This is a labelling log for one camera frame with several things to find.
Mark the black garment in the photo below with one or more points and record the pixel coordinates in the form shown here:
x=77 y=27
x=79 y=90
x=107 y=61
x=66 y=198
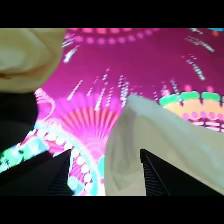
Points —
x=15 y=116

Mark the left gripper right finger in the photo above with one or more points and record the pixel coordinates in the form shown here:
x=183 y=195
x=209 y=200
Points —
x=166 y=183

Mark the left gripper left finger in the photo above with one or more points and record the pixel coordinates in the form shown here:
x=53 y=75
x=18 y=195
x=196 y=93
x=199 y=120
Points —
x=40 y=180

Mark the cream garment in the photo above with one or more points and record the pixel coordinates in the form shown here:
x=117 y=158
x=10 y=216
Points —
x=173 y=140

